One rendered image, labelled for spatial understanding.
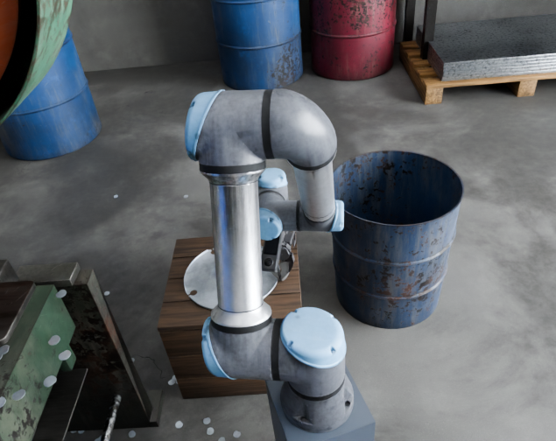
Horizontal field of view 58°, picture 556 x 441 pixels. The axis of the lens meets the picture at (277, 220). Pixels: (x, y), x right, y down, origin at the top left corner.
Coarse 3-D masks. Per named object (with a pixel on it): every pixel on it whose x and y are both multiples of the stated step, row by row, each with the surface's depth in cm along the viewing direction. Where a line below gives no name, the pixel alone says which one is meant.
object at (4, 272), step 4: (0, 260) 109; (4, 260) 109; (8, 260) 109; (0, 264) 108; (4, 264) 108; (8, 264) 109; (0, 268) 107; (4, 268) 108; (8, 268) 109; (12, 268) 111; (0, 272) 106; (4, 272) 108; (8, 272) 109; (12, 272) 111; (0, 276) 106; (4, 276) 108; (8, 276) 109; (12, 276) 110; (16, 276) 112; (0, 280) 106; (4, 280) 108; (8, 280) 109; (12, 280) 110; (16, 280) 112
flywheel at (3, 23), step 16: (0, 0) 86; (16, 0) 86; (32, 0) 92; (0, 16) 88; (16, 16) 88; (32, 16) 95; (0, 32) 90; (16, 32) 90; (32, 32) 99; (0, 48) 92; (16, 48) 93; (0, 64) 93; (16, 64) 100; (0, 80) 97
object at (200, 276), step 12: (204, 252) 159; (192, 264) 155; (204, 264) 155; (192, 276) 151; (204, 276) 151; (264, 276) 148; (192, 288) 147; (204, 288) 147; (216, 288) 146; (264, 288) 145; (204, 300) 143; (216, 300) 142
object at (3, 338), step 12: (0, 288) 91; (12, 288) 91; (24, 288) 90; (0, 300) 89; (12, 300) 88; (24, 300) 88; (0, 312) 86; (12, 312) 86; (0, 324) 84; (12, 324) 84; (0, 336) 82
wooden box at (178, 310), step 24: (192, 240) 165; (168, 288) 148; (288, 288) 144; (168, 312) 141; (192, 312) 140; (288, 312) 137; (168, 336) 139; (192, 336) 139; (192, 360) 146; (192, 384) 153; (216, 384) 153; (240, 384) 154; (264, 384) 154
